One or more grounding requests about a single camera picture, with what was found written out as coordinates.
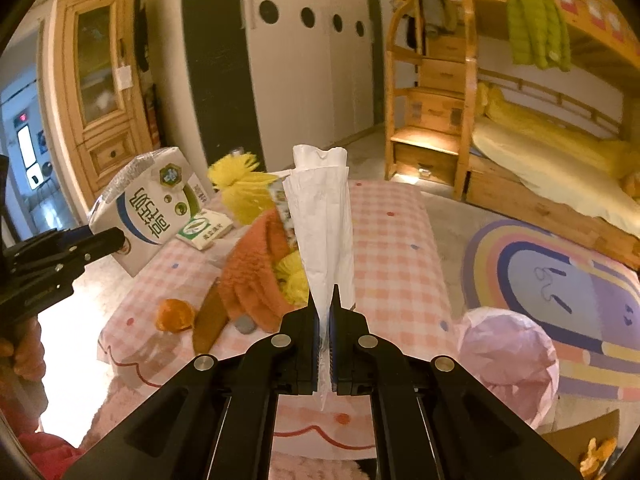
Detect white paper bag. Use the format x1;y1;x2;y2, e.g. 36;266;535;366
283;144;356;408

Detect orange peel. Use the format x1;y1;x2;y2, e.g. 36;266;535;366
155;298;196;334

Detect wooden drawer staircase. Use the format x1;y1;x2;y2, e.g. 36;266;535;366
384;0;477;200

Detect cardboard trash box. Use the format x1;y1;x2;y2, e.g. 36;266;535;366
542;410;622;479

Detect green puffer jacket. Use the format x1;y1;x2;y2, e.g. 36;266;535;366
506;0;572;72

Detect orange fuzzy cloth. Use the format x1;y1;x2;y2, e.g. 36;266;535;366
218;208;295;333

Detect yellow foam fruit net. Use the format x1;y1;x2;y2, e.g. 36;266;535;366
207;152;278;226

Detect green white medicine box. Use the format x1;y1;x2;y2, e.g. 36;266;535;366
176;209;233;252

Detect brown banana peel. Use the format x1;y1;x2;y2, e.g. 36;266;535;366
192;282;229;356

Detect green white plastic wrapper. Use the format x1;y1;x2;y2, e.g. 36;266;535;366
268;177;297;250

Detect operator hand in orange glove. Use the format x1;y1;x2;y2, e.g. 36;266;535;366
0;316;49;411

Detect white blue carton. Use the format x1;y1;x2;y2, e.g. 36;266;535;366
89;148;210;276

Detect clothes on stair top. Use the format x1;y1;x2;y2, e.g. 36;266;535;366
393;0;458;39

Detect colourful rainbow rug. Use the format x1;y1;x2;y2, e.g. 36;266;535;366
462;220;639;401

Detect wooden bunk bed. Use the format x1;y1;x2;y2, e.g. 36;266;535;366
461;0;639;269

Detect pink checkered mattress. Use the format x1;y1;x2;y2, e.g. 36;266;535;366
96;179;464;461

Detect wooden cabinet with drawers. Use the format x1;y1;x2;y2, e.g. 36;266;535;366
53;0;153;206

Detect yellow bed sheet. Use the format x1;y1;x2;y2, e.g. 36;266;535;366
472;81;639;236

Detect white wardrobe with round holes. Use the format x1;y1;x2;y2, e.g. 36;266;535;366
182;0;383;170

